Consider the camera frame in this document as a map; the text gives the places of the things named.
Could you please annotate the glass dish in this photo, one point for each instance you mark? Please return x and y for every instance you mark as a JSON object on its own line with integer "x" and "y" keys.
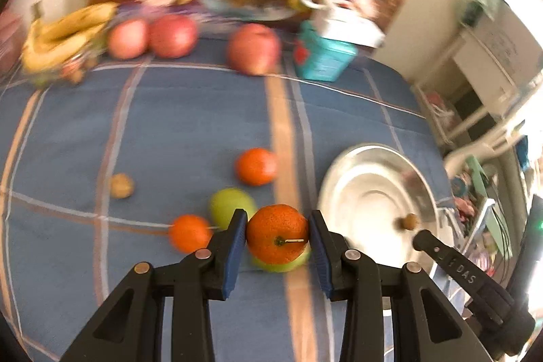
{"x": 250, "y": 8}

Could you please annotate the red apple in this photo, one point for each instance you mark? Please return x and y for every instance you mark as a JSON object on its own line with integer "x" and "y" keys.
{"x": 253, "y": 50}
{"x": 173, "y": 36}
{"x": 127, "y": 39}

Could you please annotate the orange with stem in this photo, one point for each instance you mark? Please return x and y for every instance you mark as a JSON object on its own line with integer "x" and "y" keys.
{"x": 275, "y": 232}

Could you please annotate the blue plaid bed sheet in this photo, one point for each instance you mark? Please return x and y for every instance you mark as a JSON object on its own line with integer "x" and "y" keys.
{"x": 169, "y": 124}

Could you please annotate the metal bowl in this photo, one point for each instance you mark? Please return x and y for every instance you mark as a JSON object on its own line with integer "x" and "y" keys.
{"x": 373, "y": 192}

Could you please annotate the bunch of bananas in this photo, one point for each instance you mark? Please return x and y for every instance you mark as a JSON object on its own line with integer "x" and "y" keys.
{"x": 63, "y": 35}

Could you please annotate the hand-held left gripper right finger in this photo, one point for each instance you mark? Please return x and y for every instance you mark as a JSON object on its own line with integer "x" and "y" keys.
{"x": 319, "y": 258}

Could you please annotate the small orange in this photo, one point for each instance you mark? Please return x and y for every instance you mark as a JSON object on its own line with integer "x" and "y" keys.
{"x": 256, "y": 167}
{"x": 188, "y": 234}

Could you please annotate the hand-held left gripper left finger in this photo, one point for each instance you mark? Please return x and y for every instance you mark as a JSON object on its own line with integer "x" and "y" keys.
{"x": 234, "y": 258}

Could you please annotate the white chair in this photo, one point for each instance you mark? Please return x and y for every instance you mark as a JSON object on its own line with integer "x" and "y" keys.
{"x": 479, "y": 148}

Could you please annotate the white shelf furniture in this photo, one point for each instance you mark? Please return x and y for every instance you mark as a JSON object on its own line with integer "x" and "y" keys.
{"x": 496, "y": 48}

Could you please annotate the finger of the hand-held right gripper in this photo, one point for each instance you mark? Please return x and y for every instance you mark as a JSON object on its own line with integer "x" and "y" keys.
{"x": 462, "y": 279}

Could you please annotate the teal box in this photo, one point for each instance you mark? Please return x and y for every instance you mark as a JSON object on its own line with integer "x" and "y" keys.
{"x": 322, "y": 58}

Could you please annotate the green pear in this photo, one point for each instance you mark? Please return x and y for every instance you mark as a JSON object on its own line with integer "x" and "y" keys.
{"x": 228, "y": 204}
{"x": 281, "y": 268}

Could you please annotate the walnut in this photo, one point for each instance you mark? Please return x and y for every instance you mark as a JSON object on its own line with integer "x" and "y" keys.
{"x": 122, "y": 186}
{"x": 408, "y": 222}

